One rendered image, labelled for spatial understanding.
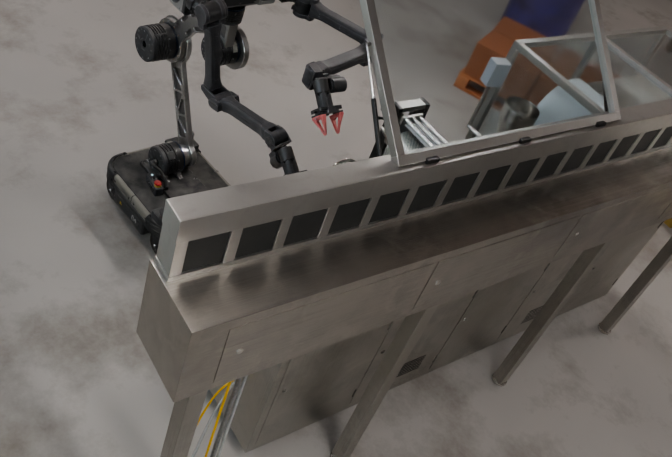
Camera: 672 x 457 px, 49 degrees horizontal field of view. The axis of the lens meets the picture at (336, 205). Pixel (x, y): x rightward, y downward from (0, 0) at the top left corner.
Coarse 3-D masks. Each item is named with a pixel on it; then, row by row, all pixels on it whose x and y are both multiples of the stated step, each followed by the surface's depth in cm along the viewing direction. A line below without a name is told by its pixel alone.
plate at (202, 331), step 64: (512, 192) 260; (576, 192) 272; (640, 192) 287; (320, 256) 208; (384, 256) 216; (448, 256) 228; (512, 256) 258; (192, 320) 179; (256, 320) 190; (320, 320) 209; (384, 320) 235; (192, 384) 194
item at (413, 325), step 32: (576, 288) 340; (640, 288) 413; (416, 320) 262; (544, 320) 352; (608, 320) 434; (512, 352) 373; (384, 384) 286; (192, 416) 214; (352, 416) 307; (352, 448) 320
